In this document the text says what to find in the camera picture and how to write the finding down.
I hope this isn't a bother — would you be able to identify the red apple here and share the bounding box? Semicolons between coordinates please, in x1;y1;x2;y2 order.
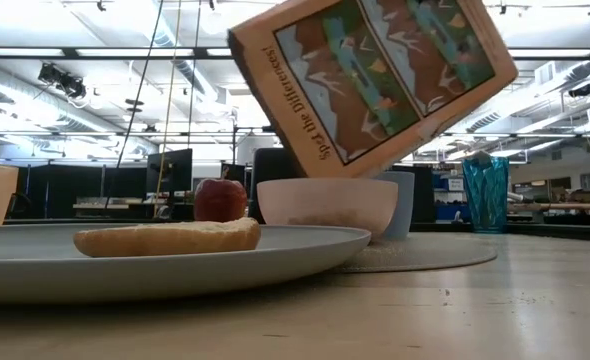
193;167;249;223

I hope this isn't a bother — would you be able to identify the light blue cup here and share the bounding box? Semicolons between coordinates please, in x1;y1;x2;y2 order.
374;171;416;240

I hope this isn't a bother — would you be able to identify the orange cereal box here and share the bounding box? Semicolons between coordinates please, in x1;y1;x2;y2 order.
227;0;520;180

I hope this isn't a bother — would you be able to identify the toasted bagel half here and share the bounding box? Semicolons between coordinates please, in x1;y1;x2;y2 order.
72;217;262;259

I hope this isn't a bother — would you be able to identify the round grey plate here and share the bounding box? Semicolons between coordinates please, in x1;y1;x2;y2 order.
0;223;372;304

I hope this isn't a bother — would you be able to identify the black two-slot toaster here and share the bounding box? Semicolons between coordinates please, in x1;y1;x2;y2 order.
248;147;309;224

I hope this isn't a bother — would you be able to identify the pink bowl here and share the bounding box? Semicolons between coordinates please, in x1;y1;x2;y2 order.
256;177;399;240

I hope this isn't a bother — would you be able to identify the black monitor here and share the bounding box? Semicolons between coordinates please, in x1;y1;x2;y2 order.
146;148;194;194

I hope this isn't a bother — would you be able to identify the black partition panel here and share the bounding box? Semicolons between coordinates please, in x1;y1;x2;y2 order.
413;164;436;224

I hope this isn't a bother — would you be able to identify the round grey placemat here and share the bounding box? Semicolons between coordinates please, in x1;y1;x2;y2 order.
332;232;499;274

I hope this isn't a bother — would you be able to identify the teal faceted plastic cup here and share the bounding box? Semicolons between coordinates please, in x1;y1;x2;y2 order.
462;155;510;234

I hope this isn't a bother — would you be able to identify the black overhead beam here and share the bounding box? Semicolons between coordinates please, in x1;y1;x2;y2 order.
0;46;590;60

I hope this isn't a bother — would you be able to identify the wooden workbench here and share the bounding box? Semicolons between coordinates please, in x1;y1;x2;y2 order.
507;199;590;226

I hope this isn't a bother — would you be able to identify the yellow hanging cable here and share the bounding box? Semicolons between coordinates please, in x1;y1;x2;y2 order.
153;0;182;216

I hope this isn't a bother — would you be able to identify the black hanging cable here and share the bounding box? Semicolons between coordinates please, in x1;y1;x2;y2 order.
116;0;165;169
187;0;202;151

